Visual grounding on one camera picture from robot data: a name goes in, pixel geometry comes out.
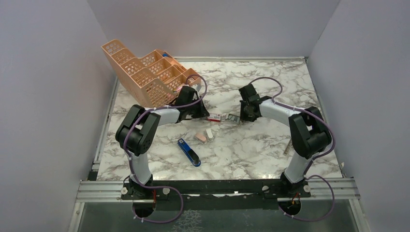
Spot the red white staple box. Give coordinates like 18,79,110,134
207,113,221,122

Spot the white small stapler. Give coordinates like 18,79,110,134
205,129,214,142

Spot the pink small stapler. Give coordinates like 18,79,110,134
195,133,207,144

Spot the blue black stapler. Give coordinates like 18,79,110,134
177,138,201,167

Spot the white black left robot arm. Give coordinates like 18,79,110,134
115,86,209,199

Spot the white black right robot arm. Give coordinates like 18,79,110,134
239,84,332,197

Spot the colourful item in organizer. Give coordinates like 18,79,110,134
173,84,185,93

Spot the peach plastic desk organizer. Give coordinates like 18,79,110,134
101,39,202,108

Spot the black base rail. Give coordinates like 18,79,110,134
120,179,311,200

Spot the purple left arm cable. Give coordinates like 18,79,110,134
123,74,208,224

